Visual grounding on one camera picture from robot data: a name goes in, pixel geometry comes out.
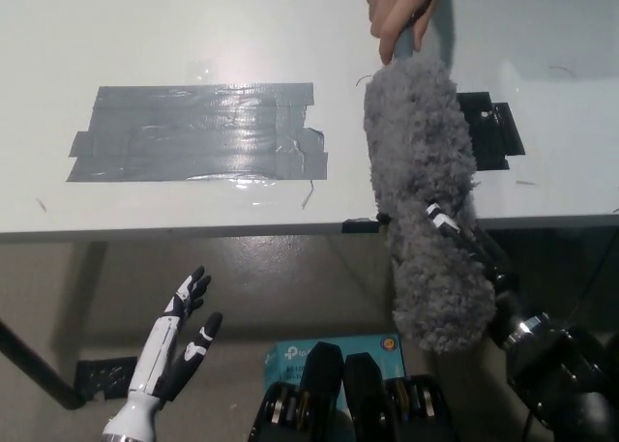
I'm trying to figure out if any small black tape strip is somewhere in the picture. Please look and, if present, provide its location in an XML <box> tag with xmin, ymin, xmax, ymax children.
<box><xmin>341</xmin><ymin>217</ymin><xmax>381</xmax><ymax>234</ymax></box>

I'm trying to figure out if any bare person hand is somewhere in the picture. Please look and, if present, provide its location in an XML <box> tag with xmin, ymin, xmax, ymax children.
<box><xmin>365</xmin><ymin>0</ymin><xmax>454</xmax><ymax>66</ymax></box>

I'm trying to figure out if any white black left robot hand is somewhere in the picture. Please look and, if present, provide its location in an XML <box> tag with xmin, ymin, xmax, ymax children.
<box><xmin>128</xmin><ymin>266</ymin><xmax>224</xmax><ymax>404</ymax></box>

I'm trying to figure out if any grey fluffy duster with handle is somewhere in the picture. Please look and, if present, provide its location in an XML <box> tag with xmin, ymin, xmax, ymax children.
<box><xmin>362</xmin><ymin>25</ymin><xmax>498</xmax><ymax>356</ymax></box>

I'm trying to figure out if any black tape patch on floor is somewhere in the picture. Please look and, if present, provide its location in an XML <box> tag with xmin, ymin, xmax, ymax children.
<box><xmin>74</xmin><ymin>357</ymin><xmax>139</xmax><ymax>402</ymax></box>

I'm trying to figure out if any black tape patch on table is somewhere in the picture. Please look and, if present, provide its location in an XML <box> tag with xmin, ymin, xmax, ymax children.
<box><xmin>457</xmin><ymin>92</ymin><xmax>526</xmax><ymax>172</ymax></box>

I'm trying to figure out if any grey duct tape patch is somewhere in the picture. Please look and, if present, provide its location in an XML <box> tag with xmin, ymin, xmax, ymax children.
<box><xmin>65</xmin><ymin>83</ymin><xmax>330</xmax><ymax>185</ymax></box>

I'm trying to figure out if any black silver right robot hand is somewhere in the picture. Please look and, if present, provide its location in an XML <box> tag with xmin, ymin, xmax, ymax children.
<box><xmin>375</xmin><ymin>200</ymin><xmax>518</xmax><ymax>312</ymax></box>

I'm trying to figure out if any teal router cardboard box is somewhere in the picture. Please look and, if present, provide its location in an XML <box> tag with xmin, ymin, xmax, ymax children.
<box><xmin>263</xmin><ymin>334</ymin><xmax>405</xmax><ymax>409</ymax></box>

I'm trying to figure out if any black metal table leg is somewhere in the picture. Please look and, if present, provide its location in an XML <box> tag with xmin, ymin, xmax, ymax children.
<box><xmin>0</xmin><ymin>315</ymin><xmax>86</xmax><ymax>411</ymax></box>

